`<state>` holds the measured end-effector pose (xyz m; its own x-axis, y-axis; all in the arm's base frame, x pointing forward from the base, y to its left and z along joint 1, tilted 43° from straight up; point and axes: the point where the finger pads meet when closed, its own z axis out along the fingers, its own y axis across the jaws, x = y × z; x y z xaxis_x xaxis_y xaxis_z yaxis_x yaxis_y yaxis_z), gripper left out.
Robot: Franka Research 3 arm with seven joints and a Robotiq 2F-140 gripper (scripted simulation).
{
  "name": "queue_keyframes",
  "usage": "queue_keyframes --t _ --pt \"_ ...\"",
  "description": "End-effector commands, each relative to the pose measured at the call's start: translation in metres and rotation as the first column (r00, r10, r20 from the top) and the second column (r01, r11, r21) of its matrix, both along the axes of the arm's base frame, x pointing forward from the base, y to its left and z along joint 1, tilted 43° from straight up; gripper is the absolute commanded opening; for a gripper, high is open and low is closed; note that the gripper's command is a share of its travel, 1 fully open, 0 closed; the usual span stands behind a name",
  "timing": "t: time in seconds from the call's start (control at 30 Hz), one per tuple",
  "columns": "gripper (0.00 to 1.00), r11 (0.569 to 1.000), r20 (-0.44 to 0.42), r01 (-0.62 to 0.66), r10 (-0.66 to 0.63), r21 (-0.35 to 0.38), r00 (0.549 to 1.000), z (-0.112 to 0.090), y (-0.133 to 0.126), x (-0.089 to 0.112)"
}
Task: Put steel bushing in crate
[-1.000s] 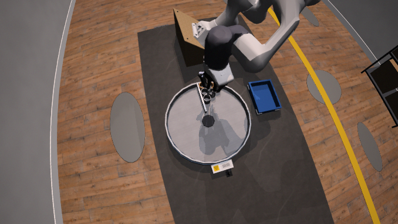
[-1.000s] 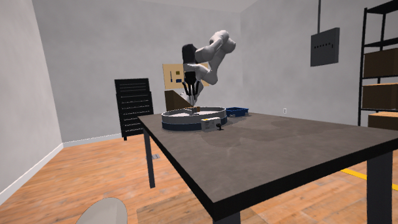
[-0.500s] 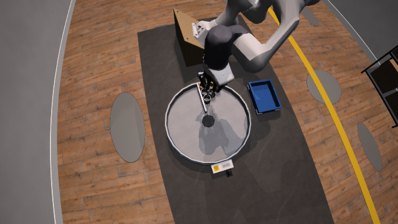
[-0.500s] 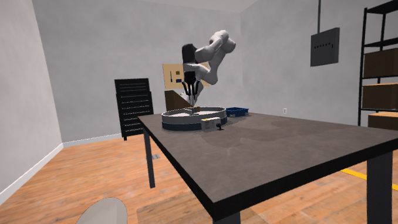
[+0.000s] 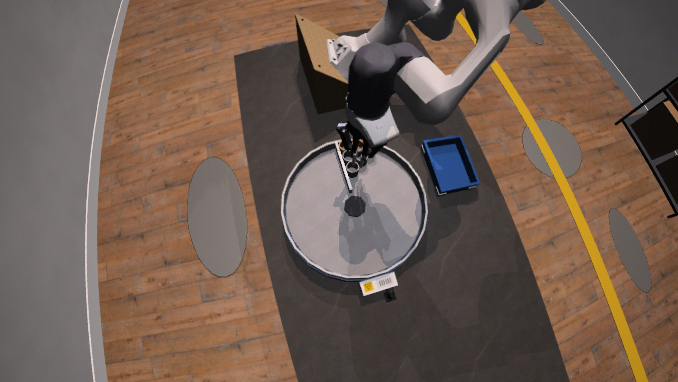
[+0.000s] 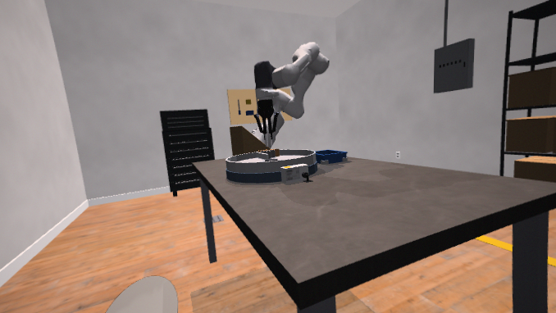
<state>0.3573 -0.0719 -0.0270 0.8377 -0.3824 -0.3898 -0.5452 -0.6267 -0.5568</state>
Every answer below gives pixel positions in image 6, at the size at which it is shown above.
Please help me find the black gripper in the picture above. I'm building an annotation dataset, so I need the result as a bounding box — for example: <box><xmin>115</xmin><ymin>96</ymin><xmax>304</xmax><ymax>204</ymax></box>
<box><xmin>254</xmin><ymin>99</ymin><xmax>279</xmax><ymax>147</ymax></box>

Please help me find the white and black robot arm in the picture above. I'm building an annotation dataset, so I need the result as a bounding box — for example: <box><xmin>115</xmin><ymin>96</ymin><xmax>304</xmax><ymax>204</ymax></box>
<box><xmin>254</xmin><ymin>43</ymin><xmax>330</xmax><ymax>145</ymax></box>

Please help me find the blue crate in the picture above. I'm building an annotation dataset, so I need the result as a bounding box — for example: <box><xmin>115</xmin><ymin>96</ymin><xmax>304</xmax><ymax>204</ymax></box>
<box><xmin>316</xmin><ymin>150</ymin><xmax>348</xmax><ymax>165</ymax></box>

